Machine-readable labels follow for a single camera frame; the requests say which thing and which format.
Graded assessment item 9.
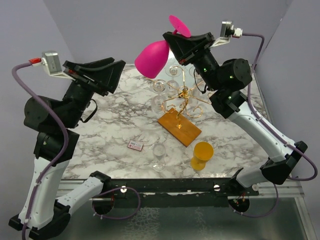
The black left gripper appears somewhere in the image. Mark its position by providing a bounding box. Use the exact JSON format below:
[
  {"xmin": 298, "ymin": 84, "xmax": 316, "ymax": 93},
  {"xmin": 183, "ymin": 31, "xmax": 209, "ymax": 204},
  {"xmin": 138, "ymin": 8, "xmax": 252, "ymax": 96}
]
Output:
[{"xmin": 63, "ymin": 56, "xmax": 126, "ymax": 128}]

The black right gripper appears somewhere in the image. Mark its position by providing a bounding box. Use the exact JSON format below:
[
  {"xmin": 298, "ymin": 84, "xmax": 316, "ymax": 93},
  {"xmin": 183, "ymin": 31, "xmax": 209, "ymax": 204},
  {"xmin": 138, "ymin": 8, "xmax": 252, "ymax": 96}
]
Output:
[{"xmin": 162, "ymin": 33, "xmax": 222, "ymax": 93}]

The pink plastic goblet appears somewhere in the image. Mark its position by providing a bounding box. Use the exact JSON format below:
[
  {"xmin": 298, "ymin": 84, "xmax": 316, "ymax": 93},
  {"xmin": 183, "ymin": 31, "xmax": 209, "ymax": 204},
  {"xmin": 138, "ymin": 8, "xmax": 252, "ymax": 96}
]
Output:
[{"xmin": 134, "ymin": 15, "xmax": 191, "ymax": 79}]

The clear round wine glass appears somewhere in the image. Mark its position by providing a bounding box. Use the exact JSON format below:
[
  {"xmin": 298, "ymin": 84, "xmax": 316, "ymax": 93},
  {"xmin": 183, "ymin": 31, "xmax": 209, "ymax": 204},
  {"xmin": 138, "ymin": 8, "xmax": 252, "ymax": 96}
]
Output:
[{"xmin": 165, "ymin": 65, "xmax": 183, "ymax": 98}]

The small clear stemmed glass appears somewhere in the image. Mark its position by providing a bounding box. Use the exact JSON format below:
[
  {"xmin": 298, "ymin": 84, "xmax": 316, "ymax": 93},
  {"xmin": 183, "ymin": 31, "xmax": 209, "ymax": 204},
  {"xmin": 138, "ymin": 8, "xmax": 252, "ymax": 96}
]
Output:
[{"xmin": 152, "ymin": 143, "xmax": 167, "ymax": 172}]

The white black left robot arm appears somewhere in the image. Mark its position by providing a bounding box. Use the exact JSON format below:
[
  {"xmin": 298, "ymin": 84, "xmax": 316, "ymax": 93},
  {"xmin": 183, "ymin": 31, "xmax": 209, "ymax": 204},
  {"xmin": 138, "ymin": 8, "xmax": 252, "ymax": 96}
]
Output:
[{"xmin": 9, "ymin": 57, "xmax": 126, "ymax": 240}]

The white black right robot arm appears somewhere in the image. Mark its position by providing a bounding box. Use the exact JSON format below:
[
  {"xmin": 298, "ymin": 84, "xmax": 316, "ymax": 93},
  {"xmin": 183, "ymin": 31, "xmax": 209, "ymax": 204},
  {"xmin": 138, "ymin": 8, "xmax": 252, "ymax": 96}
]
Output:
[{"xmin": 163, "ymin": 31, "xmax": 308, "ymax": 196}]

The hanging clear glass on rack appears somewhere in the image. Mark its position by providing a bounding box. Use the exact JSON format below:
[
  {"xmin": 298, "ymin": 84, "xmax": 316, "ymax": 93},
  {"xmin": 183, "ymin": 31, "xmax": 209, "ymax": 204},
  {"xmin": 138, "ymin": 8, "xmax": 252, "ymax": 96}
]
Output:
[{"xmin": 189, "ymin": 66, "xmax": 203, "ymax": 84}]

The wooden rack base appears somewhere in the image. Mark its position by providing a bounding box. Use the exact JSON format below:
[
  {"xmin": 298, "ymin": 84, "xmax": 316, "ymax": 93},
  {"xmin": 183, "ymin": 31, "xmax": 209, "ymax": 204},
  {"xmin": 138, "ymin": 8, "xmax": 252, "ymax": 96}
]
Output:
[{"xmin": 157, "ymin": 107, "xmax": 202, "ymax": 147}]

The gold framed whiteboard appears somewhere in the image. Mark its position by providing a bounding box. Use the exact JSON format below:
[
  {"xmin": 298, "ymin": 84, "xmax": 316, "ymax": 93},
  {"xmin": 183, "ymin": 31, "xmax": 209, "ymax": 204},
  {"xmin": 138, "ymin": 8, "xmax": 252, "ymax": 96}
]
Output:
[{"xmin": 152, "ymin": 50, "xmax": 195, "ymax": 87}]

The small red white box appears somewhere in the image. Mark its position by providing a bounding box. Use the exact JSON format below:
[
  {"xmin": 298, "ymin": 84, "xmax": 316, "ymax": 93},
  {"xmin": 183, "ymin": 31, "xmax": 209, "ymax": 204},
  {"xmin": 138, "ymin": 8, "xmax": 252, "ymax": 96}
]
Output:
[{"xmin": 127, "ymin": 140, "xmax": 144, "ymax": 152}]

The yellow plastic goblet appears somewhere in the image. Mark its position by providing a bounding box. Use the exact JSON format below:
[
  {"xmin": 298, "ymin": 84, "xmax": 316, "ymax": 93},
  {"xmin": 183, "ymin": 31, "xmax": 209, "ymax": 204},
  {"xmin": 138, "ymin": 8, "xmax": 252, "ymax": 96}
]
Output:
[{"xmin": 190, "ymin": 141, "xmax": 214, "ymax": 171}]

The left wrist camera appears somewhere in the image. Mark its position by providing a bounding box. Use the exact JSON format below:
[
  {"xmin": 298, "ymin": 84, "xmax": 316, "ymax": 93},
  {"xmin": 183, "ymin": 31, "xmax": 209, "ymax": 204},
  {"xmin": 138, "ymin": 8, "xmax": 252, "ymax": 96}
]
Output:
[{"xmin": 29, "ymin": 51, "xmax": 73, "ymax": 80}]

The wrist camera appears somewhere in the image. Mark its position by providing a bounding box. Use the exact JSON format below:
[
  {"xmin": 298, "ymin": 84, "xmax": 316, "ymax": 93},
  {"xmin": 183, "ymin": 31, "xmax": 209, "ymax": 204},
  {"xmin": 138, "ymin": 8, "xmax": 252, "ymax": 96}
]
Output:
[
  {"xmin": 211, "ymin": 20, "xmax": 243, "ymax": 48},
  {"xmin": 29, "ymin": 51, "xmax": 73, "ymax": 80}
]

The gold wire wine glass rack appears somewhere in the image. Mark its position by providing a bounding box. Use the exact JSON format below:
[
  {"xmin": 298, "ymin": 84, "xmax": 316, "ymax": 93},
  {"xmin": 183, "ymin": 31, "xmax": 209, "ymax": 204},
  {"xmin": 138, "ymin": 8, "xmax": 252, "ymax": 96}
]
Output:
[{"xmin": 161, "ymin": 75, "xmax": 209, "ymax": 119}]

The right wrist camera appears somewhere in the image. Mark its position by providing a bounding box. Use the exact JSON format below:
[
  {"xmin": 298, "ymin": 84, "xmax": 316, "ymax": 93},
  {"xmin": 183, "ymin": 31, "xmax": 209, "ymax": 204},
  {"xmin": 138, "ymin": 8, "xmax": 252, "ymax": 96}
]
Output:
[{"xmin": 211, "ymin": 20, "xmax": 243, "ymax": 48}]

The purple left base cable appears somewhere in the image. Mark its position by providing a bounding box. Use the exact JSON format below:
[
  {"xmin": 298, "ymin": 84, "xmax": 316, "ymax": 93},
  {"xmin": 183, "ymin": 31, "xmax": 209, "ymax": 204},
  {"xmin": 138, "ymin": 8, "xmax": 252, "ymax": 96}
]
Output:
[{"xmin": 91, "ymin": 186, "xmax": 141, "ymax": 221}]

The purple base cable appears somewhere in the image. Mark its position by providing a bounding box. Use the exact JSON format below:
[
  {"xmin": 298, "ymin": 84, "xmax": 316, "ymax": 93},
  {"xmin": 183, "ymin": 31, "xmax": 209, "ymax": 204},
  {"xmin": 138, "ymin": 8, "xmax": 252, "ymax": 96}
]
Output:
[
  {"xmin": 228, "ymin": 183, "xmax": 280, "ymax": 218},
  {"xmin": 91, "ymin": 186, "xmax": 141, "ymax": 221}
]

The black mounting rail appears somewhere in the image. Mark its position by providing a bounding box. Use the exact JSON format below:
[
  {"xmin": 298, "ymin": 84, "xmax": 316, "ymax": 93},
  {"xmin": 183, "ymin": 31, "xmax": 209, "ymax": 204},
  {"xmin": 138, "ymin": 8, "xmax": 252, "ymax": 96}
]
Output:
[{"xmin": 89, "ymin": 171, "xmax": 259, "ymax": 208}]

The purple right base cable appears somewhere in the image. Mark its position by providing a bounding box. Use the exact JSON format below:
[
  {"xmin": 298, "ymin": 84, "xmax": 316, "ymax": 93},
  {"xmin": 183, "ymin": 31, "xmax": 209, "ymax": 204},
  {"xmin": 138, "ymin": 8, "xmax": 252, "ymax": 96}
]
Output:
[{"xmin": 228, "ymin": 183, "xmax": 280, "ymax": 218}]

